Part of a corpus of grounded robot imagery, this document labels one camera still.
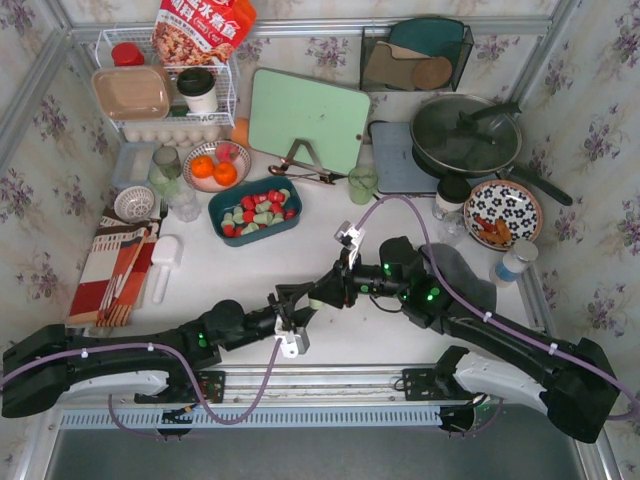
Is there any teal storage basket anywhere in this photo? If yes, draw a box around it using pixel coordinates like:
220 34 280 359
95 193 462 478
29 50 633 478
208 176 302 247

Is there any green capsule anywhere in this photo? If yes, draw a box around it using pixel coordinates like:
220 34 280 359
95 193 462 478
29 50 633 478
232 207 246 225
309 299 323 310

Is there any clear plastic cup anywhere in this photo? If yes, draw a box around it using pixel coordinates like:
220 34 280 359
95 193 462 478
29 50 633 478
167 185 201 223

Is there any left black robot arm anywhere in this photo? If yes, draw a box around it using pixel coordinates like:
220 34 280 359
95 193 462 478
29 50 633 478
1 283 314 418

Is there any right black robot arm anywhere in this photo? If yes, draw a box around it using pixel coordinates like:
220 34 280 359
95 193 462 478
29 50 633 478
308 237 620 444

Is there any green glass cup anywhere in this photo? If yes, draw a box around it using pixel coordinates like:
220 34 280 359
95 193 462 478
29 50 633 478
348 166 378 205

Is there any grey blue cloth pad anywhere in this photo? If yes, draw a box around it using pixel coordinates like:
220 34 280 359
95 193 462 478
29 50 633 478
419 243 497 312

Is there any black lid jar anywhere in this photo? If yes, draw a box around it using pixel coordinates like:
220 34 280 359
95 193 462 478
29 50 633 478
432 175 472 220

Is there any white bottle silver cap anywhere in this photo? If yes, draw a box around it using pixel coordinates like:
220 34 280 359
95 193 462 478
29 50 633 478
490 239 539 288

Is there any fruit bowl plate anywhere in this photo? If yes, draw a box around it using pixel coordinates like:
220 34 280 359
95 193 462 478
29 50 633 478
183 141 251 193

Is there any mint green cutting board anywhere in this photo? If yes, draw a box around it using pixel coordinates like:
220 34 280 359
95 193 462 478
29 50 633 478
248 68 371 174

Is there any blue floral plate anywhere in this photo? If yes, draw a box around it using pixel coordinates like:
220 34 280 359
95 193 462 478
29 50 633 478
463 180 543 252

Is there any striped orange cloth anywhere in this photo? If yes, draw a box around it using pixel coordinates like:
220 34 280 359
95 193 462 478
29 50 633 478
66 208 162 327

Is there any black frying pan with lid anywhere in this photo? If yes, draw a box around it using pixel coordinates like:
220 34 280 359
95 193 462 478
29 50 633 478
409 94 573 206

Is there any green tinted glass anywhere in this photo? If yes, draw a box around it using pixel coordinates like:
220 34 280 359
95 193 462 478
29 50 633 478
148 146 182 197

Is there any small white colander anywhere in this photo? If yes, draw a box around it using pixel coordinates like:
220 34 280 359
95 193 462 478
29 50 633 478
114 186 155 223

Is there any egg tray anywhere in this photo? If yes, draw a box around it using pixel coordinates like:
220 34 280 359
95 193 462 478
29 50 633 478
122 125 228 147

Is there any black mesh organizer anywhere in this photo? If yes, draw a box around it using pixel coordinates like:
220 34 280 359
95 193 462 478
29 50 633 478
359 16 474 92

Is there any white cup black lid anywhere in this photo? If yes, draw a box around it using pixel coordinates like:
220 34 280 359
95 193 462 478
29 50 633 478
176 67 218 114

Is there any beige food container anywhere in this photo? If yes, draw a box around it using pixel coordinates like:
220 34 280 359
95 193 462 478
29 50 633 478
91 65 173 122

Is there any red snack bag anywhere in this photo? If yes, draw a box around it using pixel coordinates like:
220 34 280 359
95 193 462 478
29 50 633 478
151 0 257 66

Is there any red lid jar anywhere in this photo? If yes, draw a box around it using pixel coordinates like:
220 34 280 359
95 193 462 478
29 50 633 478
111 42 145 67

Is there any white wire rack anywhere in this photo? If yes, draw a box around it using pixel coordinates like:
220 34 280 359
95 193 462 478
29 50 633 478
94 27 239 129

